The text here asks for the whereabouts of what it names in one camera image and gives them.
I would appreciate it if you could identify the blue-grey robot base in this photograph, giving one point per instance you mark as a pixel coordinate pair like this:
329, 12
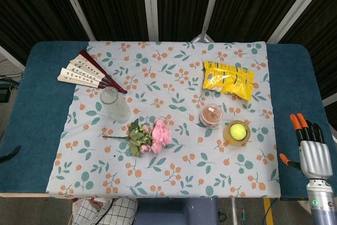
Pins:
171, 213

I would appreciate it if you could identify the clear packing tape roll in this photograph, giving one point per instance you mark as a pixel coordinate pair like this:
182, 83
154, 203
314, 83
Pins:
228, 140

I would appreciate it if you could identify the black electrical box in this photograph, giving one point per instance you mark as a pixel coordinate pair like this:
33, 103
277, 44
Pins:
4, 90

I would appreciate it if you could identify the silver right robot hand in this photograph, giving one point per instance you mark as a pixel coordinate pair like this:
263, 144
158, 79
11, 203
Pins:
316, 159

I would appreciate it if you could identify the teal table cover cloth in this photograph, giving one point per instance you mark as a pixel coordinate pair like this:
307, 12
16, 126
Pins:
39, 117

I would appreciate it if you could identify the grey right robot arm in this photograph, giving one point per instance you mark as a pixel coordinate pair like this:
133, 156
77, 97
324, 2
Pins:
323, 206

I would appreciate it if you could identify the clear plastic jar brown snacks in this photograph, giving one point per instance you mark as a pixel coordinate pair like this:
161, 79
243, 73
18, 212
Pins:
210, 115

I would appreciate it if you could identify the textured clear glass vase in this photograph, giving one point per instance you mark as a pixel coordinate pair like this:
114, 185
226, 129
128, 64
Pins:
116, 107

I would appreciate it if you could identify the pink rose bouquet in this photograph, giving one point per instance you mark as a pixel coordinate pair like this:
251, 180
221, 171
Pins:
160, 135

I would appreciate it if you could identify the yellow snack bag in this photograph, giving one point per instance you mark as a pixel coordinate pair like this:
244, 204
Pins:
229, 77

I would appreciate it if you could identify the paper folding fan with calligraphy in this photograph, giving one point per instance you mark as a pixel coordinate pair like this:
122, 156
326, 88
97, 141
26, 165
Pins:
79, 73

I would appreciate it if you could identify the white black checkered bag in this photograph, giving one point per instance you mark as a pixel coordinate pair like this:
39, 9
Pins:
105, 211

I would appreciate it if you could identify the white metal frame post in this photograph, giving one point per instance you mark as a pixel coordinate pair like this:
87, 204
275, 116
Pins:
75, 5
210, 6
11, 56
297, 6
150, 6
330, 101

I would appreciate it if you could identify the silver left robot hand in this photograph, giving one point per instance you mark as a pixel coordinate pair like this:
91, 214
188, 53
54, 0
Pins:
9, 155

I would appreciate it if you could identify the floral orange berry tablecloth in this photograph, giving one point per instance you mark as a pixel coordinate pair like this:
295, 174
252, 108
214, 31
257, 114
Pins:
171, 172

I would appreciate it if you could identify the yellow-green tennis ball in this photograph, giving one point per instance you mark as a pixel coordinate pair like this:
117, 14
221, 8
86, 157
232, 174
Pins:
238, 131

